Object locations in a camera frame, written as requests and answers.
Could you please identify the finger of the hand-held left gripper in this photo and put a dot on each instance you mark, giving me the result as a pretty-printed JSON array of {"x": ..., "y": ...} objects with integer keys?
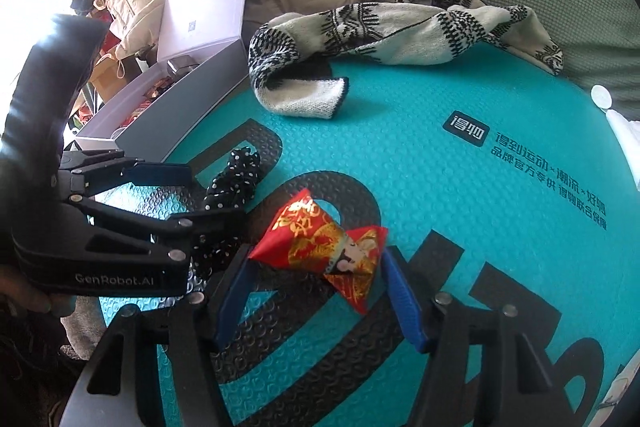
[
  {"x": 155, "y": 173},
  {"x": 200, "y": 229}
]

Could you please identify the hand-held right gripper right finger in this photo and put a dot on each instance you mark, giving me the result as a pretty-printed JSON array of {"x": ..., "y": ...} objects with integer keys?
[{"x": 405, "y": 307}]

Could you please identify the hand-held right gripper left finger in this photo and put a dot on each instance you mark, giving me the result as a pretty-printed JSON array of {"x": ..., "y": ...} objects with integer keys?
[{"x": 232, "y": 302}]

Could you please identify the black polka dot scrunchie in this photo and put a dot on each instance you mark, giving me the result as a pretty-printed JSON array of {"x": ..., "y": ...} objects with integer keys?
[{"x": 235, "y": 179}]

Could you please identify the red gold candy pouch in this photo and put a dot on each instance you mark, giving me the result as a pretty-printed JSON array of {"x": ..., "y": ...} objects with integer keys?
[{"x": 305, "y": 237}]

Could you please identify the dark brown transparent case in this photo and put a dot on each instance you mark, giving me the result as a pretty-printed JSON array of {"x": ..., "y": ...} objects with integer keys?
[{"x": 181, "y": 66}]

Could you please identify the lavender gift box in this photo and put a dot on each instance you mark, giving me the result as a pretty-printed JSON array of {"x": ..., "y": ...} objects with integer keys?
[{"x": 205, "y": 2}]

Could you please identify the person's left hand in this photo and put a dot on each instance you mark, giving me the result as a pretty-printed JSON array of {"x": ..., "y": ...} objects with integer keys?
[{"x": 45, "y": 304}]

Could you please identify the brown cardboard box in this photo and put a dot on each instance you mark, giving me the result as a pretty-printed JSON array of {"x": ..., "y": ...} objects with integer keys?
[{"x": 107, "y": 79}]

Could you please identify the teal bubble mailer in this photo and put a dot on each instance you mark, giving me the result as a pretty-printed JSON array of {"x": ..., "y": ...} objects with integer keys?
[{"x": 450, "y": 187}]

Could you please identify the cream puffer jacket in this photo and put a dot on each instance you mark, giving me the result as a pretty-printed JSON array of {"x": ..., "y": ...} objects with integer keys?
[{"x": 135, "y": 2}]

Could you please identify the white bag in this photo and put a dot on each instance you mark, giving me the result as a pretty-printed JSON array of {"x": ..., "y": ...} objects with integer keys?
[{"x": 622, "y": 394}]

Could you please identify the black white patterned knit scarf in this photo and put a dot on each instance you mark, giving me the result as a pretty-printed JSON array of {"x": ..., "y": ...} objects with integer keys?
[{"x": 400, "y": 37}]

